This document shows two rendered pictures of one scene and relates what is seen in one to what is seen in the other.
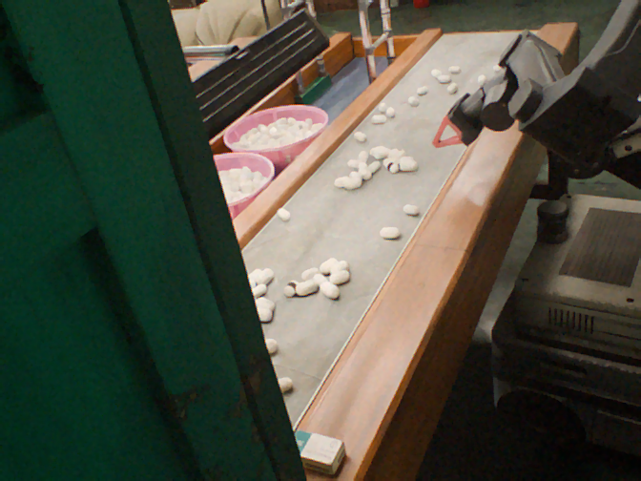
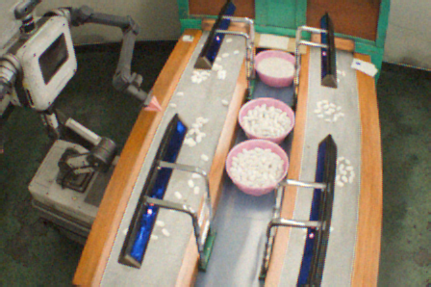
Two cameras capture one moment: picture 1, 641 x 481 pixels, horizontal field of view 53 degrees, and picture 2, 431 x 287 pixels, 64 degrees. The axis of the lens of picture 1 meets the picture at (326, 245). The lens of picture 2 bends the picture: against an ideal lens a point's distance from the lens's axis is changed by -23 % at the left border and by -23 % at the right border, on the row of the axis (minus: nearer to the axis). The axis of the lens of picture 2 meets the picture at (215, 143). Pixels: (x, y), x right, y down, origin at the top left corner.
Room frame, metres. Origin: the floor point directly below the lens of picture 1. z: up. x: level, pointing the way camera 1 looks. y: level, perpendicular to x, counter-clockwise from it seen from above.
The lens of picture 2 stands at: (2.65, -0.43, 2.20)
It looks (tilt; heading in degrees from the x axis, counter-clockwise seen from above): 47 degrees down; 164
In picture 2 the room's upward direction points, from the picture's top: 4 degrees counter-clockwise
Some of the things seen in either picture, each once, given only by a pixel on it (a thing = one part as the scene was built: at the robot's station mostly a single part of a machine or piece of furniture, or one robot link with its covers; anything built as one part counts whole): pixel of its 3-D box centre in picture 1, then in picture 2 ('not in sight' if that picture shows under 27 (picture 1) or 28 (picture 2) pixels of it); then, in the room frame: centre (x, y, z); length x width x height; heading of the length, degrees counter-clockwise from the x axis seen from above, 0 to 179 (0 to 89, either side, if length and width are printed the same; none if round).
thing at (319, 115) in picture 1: (279, 143); (257, 169); (1.55, 0.07, 0.72); 0.27 x 0.27 x 0.10
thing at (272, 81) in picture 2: not in sight; (276, 69); (0.93, 0.45, 0.72); 0.27 x 0.27 x 0.10
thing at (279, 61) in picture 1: (214, 94); (217, 28); (0.93, 0.12, 1.08); 0.62 x 0.08 x 0.07; 148
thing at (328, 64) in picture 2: not in sight; (328, 44); (1.23, 0.59, 1.08); 0.62 x 0.08 x 0.07; 148
